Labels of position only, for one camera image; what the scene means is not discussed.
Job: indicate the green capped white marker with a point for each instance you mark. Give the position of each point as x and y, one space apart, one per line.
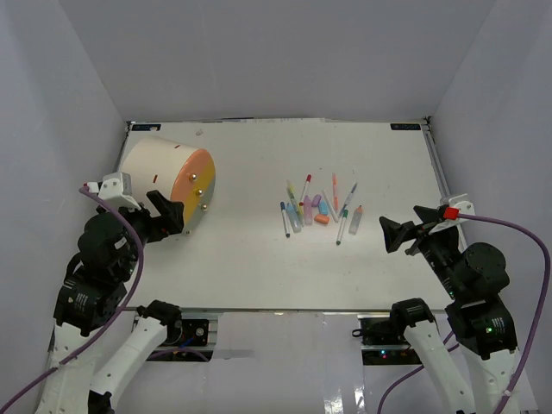
341 229

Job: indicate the blue slim pen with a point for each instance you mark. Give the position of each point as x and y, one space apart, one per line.
348 200

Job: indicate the cream cylindrical drawer organizer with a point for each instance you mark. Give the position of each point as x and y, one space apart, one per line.
153 164

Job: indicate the light blue highlighter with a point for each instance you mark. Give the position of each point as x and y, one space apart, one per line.
293 218

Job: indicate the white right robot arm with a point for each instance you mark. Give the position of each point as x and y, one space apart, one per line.
480 322

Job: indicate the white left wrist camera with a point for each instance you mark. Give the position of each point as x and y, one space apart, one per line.
115 190

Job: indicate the orange tipped clear highlighter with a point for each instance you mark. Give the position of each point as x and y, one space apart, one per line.
356 220

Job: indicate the white grey marker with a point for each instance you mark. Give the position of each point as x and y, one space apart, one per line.
331 208

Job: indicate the purple highlighter cap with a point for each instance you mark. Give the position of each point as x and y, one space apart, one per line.
316 200

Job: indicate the red capped white marker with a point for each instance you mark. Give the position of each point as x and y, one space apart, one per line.
304 192

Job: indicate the orange slim pen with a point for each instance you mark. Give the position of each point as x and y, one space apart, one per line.
335 192

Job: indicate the blue highlighter cap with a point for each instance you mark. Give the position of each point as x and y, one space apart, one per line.
323 208

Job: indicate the orange highlighter cap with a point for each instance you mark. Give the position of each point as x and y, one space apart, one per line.
322 219

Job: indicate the yellow highlighter pen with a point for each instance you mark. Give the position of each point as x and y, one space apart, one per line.
291 190

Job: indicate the pink purple highlighter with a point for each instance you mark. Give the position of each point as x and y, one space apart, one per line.
307 207

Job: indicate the blue capped white marker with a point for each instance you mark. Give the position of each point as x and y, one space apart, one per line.
284 219

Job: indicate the orange top drawer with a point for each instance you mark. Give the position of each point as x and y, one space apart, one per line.
194 178

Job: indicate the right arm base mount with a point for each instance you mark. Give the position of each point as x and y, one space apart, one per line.
381 345

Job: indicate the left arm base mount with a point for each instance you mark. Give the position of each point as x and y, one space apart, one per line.
193 339

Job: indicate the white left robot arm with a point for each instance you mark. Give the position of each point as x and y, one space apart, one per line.
110 253

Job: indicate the green highlighter pen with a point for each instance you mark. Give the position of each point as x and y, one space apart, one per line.
296 207

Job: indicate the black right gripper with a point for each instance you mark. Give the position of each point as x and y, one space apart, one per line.
394 232

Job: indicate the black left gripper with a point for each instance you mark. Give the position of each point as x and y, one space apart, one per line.
171 221

